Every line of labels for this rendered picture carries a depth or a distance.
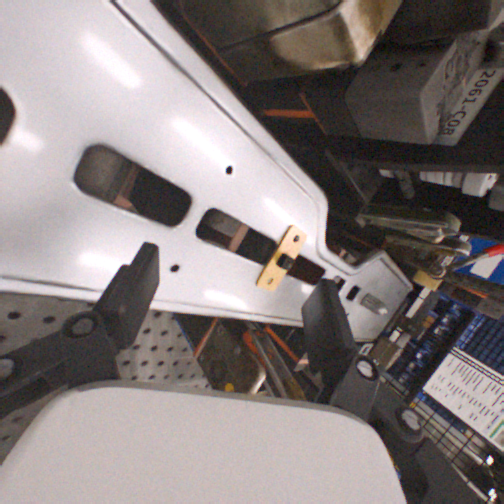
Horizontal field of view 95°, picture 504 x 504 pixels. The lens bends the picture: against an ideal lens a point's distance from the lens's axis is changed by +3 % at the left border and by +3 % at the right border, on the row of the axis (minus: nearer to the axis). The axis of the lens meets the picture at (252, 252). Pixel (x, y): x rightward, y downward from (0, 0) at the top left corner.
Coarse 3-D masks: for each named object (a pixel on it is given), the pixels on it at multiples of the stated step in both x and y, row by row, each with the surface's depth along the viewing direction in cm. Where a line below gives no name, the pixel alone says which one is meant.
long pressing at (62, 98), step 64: (0, 0) 10; (64, 0) 10; (128, 0) 11; (0, 64) 10; (64, 64) 11; (128, 64) 13; (192, 64) 14; (64, 128) 12; (128, 128) 14; (192, 128) 16; (256, 128) 18; (0, 192) 12; (64, 192) 13; (192, 192) 18; (256, 192) 21; (320, 192) 26; (0, 256) 13; (64, 256) 15; (128, 256) 17; (192, 256) 20; (320, 256) 33; (384, 256) 46; (256, 320) 31; (384, 320) 71
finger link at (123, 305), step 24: (144, 264) 10; (120, 288) 9; (144, 288) 10; (120, 312) 8; (144, 312) 11; (48, 336) 8; (120, 336) 9; (0, 360) 7; (24, 360) 7; (48, 360) 7; (0, 384) 7; (24, 384) 7; (48, 384) 8
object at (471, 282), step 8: (448, 272) 53; (456, 272) 52; (448, 280) 54; (456, 280) 51; (464, 280) 50; (472, 280) 50; (480, 280) 49; (472, 288) 51; (480, 288) 48; (488, 288) 48; (496, 288) 47; (496, 296) 49
